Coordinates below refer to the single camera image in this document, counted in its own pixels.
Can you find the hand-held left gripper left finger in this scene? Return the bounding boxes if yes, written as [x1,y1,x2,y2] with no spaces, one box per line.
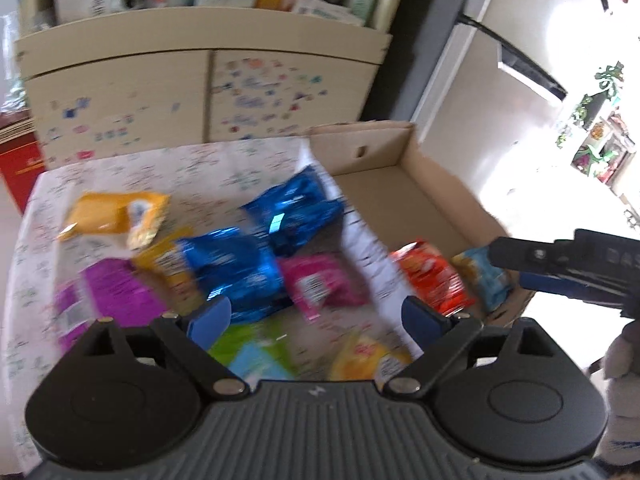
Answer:
[80,296,250,402]

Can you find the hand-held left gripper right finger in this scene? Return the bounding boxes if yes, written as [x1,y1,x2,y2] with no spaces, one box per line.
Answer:
[382,296,568,400]

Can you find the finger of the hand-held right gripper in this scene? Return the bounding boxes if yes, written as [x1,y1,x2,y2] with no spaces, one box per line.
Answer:
[517,269,627,311]
[487,236,577,274]

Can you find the yellow waffle snack packet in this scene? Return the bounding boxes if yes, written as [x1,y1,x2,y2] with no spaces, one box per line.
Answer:
[327,332,413,383]

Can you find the pink snack packet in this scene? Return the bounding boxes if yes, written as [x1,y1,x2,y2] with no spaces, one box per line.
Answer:
[277,252,371,323]

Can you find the brown cardboard box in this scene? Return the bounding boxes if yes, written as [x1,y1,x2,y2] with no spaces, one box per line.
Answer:
[305,121,538,326]

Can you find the person's right forearm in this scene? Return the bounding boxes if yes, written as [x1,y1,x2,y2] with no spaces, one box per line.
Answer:
[602,317,640,466]

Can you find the light blue snack packet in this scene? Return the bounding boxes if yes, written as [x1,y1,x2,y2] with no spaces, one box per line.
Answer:
[452,246,513,313]

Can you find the orange snack packet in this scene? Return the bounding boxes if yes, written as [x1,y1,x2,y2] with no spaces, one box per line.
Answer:
[390,240,476,316]

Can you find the green snack packet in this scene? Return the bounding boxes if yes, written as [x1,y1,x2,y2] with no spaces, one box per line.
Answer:
[207,320,296,381]

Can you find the blue foil snack packet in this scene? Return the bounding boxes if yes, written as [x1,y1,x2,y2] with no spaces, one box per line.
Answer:
[177,227,296,323]
[240,165,348,256]

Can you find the yellow packet with white label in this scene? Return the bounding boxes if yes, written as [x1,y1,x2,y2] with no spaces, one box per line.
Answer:
[132,237,201,291]

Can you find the silver refrigerator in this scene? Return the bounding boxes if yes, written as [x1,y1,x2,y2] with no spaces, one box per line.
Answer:
[415,0,640,241]

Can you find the purple snack packet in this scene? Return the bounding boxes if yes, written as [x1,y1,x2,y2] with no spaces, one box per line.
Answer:
[52,257,168,353]

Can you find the cluster of colourful fridge magnets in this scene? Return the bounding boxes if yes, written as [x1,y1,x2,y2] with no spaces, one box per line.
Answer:
[555,62,640,186]

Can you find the floral tablecloth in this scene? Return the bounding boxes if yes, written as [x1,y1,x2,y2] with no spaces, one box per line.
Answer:
[0,136,421,476]

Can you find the red patterned box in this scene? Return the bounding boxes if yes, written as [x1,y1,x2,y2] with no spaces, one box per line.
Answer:
[0,115,48,216]

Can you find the beige wooden cabinet with stickers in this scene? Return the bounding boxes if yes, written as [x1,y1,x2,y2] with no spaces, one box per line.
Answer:
[15,0,416,171]

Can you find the green glass bottle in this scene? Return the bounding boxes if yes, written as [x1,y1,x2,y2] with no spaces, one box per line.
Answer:
[345,0,383,26]

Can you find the small white boxes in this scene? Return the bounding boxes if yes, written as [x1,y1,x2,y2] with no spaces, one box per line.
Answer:
[292,0,366,26]

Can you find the clear plastic bag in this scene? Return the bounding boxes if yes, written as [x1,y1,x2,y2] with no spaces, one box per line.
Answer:
[0,10,28,116]

